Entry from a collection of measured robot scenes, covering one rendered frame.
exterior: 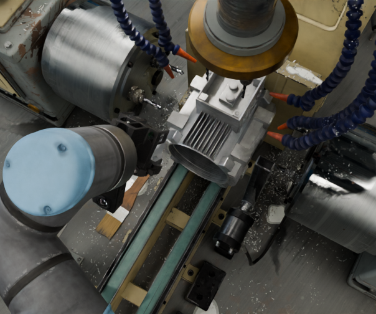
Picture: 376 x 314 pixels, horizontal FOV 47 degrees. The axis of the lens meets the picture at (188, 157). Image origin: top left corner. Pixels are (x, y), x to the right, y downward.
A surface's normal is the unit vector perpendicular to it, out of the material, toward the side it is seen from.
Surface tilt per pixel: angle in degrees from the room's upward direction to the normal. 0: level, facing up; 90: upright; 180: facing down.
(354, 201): 36
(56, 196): 26
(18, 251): 8
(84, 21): 2
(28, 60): 90
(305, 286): 0
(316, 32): 90
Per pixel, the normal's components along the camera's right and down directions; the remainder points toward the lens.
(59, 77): -0.44, 0.56
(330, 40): -0.49, 0.82
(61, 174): -0.26, 0.07
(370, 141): 0.15, -0.61
